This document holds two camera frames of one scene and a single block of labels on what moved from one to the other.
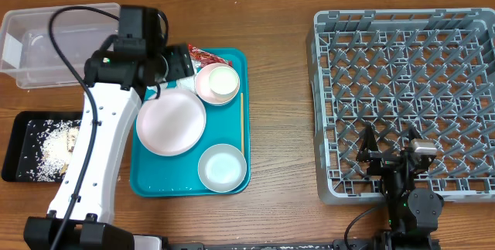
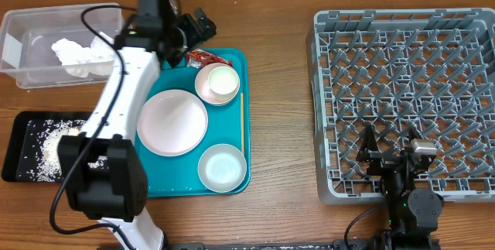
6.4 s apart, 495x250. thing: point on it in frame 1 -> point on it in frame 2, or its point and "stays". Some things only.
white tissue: x=187 y=83 -> x=98 y=59
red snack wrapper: x=199 y=58 stays
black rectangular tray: x=42 y=146 stays
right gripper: x=381 y=161 stays
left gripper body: x=179 y=63 -> x=184 y=35
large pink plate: x=172 y=124 stays
